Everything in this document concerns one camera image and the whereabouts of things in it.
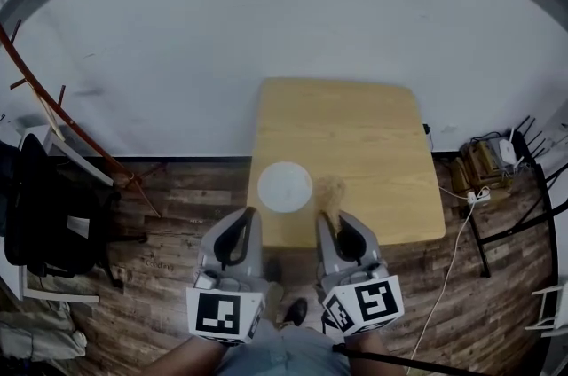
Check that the white round plate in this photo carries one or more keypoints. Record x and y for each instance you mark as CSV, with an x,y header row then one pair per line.
x,y
284,187

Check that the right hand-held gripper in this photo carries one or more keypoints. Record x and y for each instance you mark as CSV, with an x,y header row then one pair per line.
x,y
368,303

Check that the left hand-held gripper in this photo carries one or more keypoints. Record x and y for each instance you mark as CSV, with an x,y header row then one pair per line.
x,y
217,312

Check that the white wooden chair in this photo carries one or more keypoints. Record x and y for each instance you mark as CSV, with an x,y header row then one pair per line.
x,y
550,307

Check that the pale wooden clothes hanger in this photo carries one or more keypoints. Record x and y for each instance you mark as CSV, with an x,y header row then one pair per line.
x,y
49,112

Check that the person's right forearm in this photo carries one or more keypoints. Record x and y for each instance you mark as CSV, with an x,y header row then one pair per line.
x,y
368,350

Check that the beige cloth pile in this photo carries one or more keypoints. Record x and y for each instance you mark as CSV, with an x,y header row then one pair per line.
x,y
40,332

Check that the black office chair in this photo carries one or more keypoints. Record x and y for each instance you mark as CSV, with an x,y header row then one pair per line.
x,y
49,210

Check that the light blue shorts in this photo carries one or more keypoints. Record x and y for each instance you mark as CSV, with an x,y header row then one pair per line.
x,y
284,350

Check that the white router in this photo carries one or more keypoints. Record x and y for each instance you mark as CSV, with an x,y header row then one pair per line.
x,y
507,150

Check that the black metal stand frame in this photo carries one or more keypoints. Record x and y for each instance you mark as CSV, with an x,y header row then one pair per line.
x,y
546,206

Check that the small white power strip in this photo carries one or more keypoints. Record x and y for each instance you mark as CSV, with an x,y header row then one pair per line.
x,y
479,197

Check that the black router with antennas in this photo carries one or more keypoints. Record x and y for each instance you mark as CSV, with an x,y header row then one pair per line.
x,y
530,139

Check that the person's left forearm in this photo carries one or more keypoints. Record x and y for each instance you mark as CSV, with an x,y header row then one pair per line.
x,y
186,358

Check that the tan sponge cloth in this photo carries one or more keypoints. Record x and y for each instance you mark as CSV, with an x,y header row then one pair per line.
x,y
330,192

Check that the black shoe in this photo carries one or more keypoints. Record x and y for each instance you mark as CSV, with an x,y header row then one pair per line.
x,y
296,312

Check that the red-brown wooden coat rack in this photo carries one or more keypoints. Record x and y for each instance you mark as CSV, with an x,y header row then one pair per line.
x,y
132,177

